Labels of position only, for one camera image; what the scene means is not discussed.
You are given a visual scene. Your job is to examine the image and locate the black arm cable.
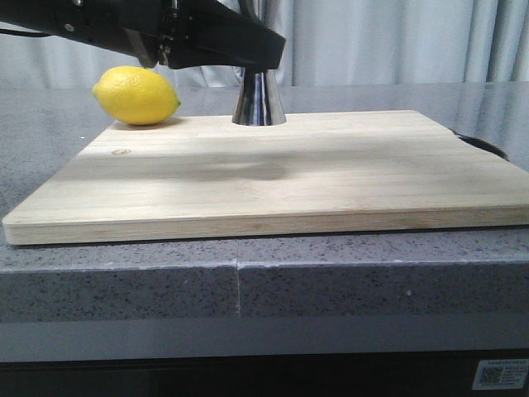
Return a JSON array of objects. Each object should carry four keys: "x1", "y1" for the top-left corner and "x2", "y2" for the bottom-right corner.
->
[{"x1": 0, "y1": 26, "x2": 53, "y2": 39}]

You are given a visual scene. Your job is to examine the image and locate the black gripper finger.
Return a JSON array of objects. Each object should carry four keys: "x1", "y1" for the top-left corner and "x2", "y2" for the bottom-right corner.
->
[{"x1": 159, "y1": 1, "x2": 286, "y2": 69}]

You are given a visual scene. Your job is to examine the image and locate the yellow lemon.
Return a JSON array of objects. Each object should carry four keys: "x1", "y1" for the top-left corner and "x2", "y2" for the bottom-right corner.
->
[{"x1": 92, "y1": 66, "x2": 181, "y2": 126}]

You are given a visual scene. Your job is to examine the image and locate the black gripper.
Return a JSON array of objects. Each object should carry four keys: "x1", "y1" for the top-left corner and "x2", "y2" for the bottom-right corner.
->
[{"x1": 0, "y1": 0, "x2": 179, "y2": 70}]

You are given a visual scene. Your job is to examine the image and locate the grey curtain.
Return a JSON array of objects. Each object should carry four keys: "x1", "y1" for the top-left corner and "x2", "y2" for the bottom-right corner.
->
[{"x1": 1, "y1": 1, "x2": 528, "y2": 88}]

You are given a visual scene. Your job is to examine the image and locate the white QR code sticker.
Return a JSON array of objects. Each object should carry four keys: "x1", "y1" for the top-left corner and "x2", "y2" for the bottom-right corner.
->
[{"x1": 472, "y1": 359, "x2": 528, "y2": 391}]

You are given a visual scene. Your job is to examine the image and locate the steel cocktail jigger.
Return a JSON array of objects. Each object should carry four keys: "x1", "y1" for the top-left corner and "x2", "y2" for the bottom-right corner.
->
[{"x1": 231, "y1": 0, "x2": 287, "y2": 127}]

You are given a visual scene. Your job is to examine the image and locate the black cutting board handle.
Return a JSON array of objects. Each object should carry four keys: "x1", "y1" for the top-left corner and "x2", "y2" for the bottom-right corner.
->
[{"x1": 451, "y1": 130, "x2": 508, "y2": 161}]

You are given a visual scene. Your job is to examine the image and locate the wooden cutting board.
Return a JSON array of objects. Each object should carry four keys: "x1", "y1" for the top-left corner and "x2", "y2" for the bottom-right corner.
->
[{"x1": 2, "y1": 110, "x2": 528, "y2": 245}]

